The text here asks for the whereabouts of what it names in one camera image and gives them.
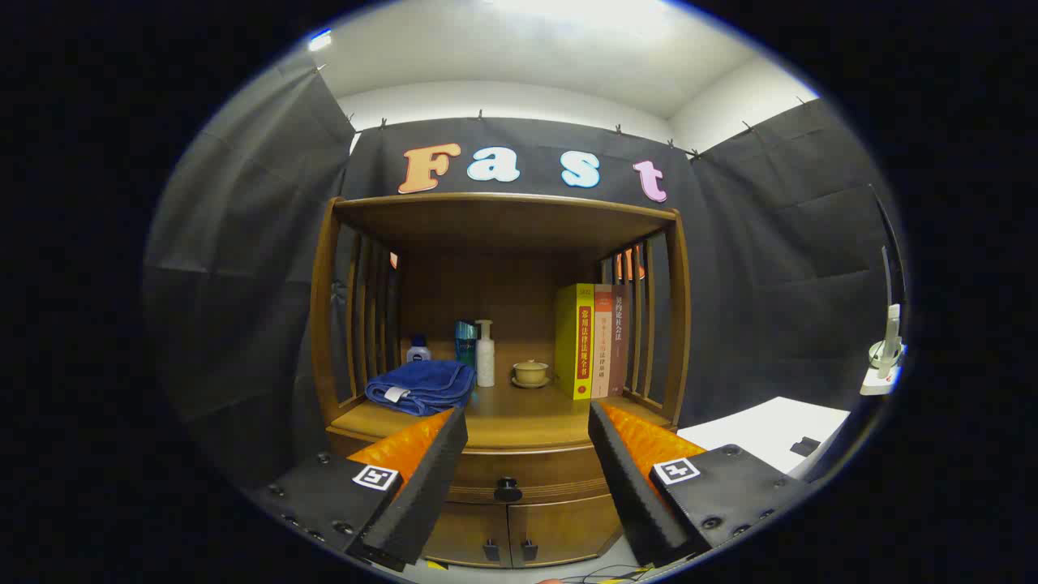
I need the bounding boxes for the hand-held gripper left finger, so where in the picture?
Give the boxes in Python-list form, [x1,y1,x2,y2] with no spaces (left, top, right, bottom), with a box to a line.
[247,406,470,573]

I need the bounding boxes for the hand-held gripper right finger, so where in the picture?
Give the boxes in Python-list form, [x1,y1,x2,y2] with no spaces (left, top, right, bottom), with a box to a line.
[588,399,812,569]

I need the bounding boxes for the wooden drawer with black knob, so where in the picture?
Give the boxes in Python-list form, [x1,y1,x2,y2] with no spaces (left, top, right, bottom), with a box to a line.
[328,430,625,505]

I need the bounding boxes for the wooden cabinet door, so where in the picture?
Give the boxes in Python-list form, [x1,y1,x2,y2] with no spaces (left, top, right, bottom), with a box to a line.
[422,503,512,569]
[509,496,624,567]

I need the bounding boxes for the wooden countertop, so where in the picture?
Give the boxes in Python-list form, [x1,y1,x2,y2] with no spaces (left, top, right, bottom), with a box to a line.
[327,381,674,451]

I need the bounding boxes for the white drawer unit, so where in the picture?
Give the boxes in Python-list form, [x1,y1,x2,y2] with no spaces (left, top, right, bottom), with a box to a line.
[677,396,851,479]

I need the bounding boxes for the wooden cabinet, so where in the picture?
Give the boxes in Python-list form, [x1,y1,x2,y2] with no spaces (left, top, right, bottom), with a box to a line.
[311,192,692,569]

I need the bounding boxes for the yellow and black floor tape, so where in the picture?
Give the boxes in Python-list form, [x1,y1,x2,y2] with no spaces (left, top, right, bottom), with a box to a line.
[423,556,654,582]

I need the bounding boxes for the folded blue towel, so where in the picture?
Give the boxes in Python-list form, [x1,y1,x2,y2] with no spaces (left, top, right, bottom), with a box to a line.
[365,359,478,417]

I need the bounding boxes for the white pump bottle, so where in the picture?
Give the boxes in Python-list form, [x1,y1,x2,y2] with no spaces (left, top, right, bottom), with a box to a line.
[474,320,496,388]

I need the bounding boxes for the orange and white book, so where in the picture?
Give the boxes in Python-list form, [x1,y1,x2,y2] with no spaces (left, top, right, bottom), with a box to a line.
[592,284,615,399]

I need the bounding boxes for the brown book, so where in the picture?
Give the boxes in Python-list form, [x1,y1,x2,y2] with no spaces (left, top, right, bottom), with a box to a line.
[608,285,631,397]

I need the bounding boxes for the yellow book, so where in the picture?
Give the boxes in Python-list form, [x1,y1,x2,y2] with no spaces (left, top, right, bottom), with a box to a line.
[555,283,597,401]

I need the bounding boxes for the white device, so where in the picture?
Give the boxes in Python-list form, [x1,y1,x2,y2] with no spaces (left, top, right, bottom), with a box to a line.
[860,304,907,397]

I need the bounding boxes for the black cables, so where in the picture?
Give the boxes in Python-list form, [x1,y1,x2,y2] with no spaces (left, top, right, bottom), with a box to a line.
[560,565,650,584]

